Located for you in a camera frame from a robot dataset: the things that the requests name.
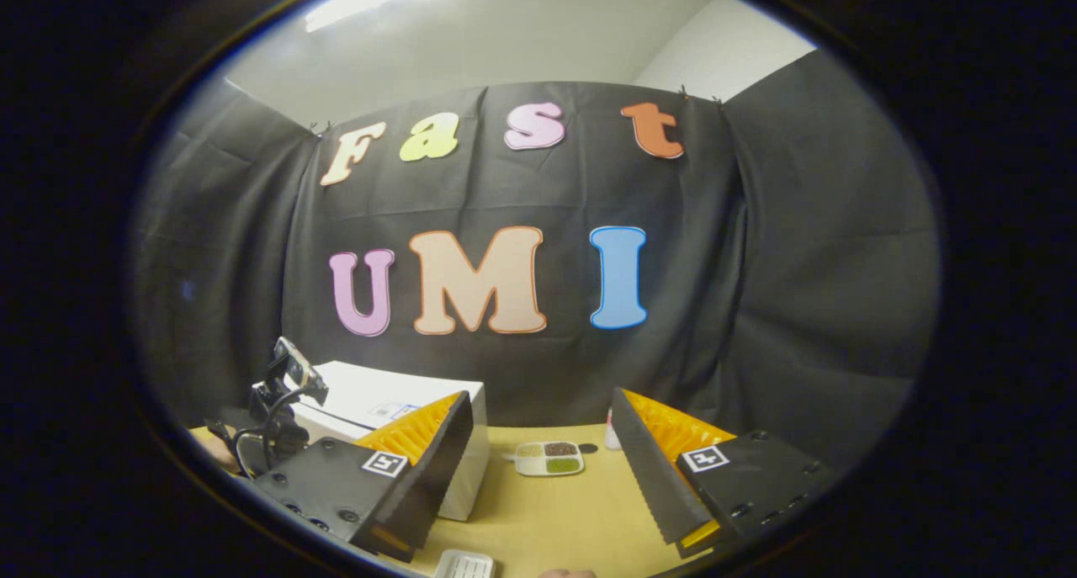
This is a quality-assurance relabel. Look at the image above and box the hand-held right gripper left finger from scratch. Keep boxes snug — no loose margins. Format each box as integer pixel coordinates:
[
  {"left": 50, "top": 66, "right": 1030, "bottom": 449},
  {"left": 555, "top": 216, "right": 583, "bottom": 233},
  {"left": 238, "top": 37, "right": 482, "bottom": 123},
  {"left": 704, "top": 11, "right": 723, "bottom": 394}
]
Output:
[{"left": 252, "top": 390, "right": 474, "bottom": 562}]

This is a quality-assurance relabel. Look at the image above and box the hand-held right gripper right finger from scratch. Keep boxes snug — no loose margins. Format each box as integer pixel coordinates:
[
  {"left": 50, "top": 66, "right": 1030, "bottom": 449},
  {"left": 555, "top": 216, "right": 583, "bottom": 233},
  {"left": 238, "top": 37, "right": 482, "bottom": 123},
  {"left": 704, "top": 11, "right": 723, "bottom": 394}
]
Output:
[{"left": 612, "top": 387, "right": 842, "bottom": 560}]

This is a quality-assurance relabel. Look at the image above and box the white microwave oven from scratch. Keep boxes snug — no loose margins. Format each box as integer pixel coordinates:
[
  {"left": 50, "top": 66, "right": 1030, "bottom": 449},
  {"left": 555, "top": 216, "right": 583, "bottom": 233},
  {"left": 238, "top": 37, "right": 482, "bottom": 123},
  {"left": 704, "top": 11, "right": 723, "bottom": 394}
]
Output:
[{"left": 290, "top": 361, "right": 491, "bottom": 522}]

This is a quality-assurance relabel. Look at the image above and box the white food tray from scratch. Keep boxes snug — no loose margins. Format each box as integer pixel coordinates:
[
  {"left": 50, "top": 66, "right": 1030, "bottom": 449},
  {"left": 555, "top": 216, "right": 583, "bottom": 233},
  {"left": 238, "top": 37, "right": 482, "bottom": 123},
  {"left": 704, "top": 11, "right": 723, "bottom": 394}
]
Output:
[{"left": 433, "top": 549, "right": 495, "bottom": 578}]

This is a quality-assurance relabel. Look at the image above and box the white divided seasoning dish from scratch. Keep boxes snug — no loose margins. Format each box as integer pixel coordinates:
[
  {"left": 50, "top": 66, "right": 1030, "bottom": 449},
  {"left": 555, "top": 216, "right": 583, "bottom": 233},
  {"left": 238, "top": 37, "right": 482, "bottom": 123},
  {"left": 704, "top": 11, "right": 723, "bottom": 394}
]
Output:
[{"left": 515, "top": 441, "right": 586, "bottom": 477}]

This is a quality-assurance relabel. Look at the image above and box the black backdrop cloth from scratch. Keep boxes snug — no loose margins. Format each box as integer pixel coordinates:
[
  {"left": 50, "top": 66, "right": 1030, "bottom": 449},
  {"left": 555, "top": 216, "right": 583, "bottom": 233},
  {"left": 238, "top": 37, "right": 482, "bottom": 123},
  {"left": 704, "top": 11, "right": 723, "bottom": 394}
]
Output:
[{"left": 130, "top": 50, "right": 942, "bottom": 469}]

